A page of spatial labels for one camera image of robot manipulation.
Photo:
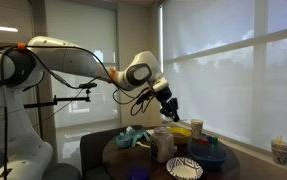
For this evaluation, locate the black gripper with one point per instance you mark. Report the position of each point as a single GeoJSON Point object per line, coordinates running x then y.
{"type": "Point", "coordinates": [167, 98]}

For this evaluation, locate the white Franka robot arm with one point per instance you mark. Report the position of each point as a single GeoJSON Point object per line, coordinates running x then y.
{"type": "Point", "coordinates": [66, 61]}

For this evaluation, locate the yellow bowl with candies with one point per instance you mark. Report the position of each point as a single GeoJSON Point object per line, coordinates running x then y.
{"type": "Point", "coordinates": [181, 136]}

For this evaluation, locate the glass sugar jar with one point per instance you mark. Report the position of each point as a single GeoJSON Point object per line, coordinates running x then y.
{"type": "Point", "coordinates": [161, 146]}

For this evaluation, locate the patterned white paper plate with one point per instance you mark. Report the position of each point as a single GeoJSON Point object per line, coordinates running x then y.
{"type": "Point", "coordinates": [184, 168]}

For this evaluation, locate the dark blue bowl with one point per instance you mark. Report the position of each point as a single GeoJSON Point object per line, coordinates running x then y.
{"type": "Point", "coordinates": [208, 156]}

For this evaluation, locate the patterned paper cup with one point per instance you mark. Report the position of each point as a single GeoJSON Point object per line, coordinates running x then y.
{"type": "Point", "coordinates": [196, 128]}

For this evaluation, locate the white plastic fork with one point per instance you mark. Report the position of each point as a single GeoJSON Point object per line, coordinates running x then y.
{"type": "Point", "coordinates": [143, 145]}

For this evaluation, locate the small red block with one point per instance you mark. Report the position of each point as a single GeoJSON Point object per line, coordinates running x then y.
{"type": "Point", "coordinates": [205, 141]}

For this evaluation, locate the small blue block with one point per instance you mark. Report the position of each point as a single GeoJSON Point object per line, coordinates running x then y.
{"type": "Point", "coordinates": [209, 138]}

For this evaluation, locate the small green block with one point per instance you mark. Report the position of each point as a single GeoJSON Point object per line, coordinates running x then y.
{"type": "Point", "coordinates": [215, 140]}

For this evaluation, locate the large teal measuring cup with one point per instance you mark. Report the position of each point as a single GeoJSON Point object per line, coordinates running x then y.
{"type": "Point", "coordinates": [123, 141]}

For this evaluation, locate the wide sheer window shade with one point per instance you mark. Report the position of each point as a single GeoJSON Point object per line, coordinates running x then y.
{"type": "Point", "coordinates": [233, 66]}

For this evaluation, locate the paper cup with sticks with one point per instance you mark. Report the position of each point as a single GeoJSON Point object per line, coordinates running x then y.
{"type": "Point", "coordinates": [279, 151]}

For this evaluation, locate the narrow sheer window shade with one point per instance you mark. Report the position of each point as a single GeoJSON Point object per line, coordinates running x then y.
{"type": "Point", "coordinates": [83, 33]}

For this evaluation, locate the black round stool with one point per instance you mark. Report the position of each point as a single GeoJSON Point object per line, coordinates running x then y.
{"type": "Point", "coordinates": [61, 171]}

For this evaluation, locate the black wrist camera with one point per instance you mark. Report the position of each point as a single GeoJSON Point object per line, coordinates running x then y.
{"type": "Point", "coordinates": [146, 96]}

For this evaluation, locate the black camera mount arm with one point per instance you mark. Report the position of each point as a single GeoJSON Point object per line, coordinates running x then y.
{"type": "Point", "coordinates": [88, 85]}

